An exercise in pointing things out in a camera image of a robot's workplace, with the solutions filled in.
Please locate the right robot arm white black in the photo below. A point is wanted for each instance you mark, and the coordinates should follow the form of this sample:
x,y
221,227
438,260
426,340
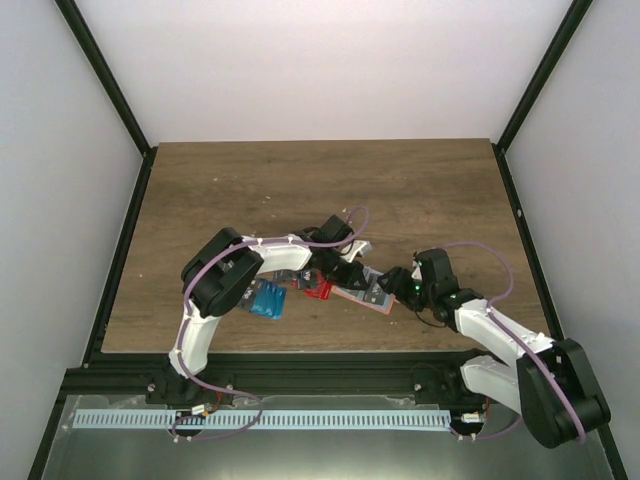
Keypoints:
x,y
549,383

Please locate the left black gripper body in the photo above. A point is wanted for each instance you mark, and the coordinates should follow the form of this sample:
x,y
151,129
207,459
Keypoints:
x,y
338,274

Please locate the left black frame post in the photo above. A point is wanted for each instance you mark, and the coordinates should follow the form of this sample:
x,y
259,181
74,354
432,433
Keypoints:
x,y
89,46

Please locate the pink leather card holder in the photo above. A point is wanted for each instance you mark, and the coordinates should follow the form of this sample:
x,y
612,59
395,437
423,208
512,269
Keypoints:
x,y
351,295

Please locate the red VIP card pile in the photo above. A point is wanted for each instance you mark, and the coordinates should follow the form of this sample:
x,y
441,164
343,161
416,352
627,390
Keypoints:
x,y
322,291

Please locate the blue card pile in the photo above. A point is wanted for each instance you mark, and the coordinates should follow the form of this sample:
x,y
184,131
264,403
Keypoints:
x,y
268,299

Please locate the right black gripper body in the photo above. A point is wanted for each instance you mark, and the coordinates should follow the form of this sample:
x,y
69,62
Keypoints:
x,y
413,297

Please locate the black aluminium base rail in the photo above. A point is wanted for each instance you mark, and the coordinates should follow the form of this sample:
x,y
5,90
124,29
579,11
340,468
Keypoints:
x,y
434,376

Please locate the single black card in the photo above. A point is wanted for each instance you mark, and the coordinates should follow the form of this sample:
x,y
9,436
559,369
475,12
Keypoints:
x,y
374,297

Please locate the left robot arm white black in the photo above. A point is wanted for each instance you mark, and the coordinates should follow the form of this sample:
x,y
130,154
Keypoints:
x,y
225,270

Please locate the black frame post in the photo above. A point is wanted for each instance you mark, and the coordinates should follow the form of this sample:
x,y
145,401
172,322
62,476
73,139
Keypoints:
x,y
562,37
89,46

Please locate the black card pile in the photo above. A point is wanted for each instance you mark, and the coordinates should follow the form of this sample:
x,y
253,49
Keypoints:
x,y
303,279

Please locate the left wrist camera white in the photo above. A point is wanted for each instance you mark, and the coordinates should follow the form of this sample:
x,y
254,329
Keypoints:
x,y
356,249

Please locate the light blue slotted cable duct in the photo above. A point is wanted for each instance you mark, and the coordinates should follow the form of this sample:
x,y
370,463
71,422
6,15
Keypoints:
x,y
402,420

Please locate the right black frame post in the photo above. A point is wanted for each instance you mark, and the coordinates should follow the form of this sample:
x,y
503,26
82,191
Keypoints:
x,y
562,37

